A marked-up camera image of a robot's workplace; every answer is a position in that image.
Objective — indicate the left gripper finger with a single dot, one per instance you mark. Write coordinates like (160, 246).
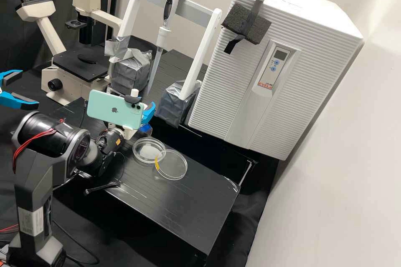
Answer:
(14, 99)
(6, 76)

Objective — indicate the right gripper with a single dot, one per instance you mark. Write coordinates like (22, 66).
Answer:
(125, 131)

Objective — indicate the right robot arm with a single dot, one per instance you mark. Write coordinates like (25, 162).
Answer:
(37, 142)

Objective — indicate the grey taped block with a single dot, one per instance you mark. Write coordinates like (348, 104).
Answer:
(172, 104)
(128, 71)

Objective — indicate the petri dish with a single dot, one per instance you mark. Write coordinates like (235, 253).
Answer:
(148, 151)

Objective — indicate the petri dish lid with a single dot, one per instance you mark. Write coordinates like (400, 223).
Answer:
(174, 167)

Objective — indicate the cream microscope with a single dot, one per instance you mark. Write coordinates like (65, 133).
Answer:
(62, 74)

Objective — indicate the black platform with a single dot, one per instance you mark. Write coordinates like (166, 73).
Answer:
(219, 157)
(178, 66)
(175, 204)

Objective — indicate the incubator door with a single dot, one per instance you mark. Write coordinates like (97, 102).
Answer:
(238, 85)

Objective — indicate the pipette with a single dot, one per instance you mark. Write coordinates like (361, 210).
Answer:
(168, 7)

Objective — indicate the white pipette stand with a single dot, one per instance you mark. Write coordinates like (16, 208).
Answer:
(194, 10)

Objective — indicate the white incubator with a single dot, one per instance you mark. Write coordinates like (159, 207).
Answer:
(313, 13)

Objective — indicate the right wrist camera phone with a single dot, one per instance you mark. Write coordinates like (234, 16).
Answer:
(106, 106)

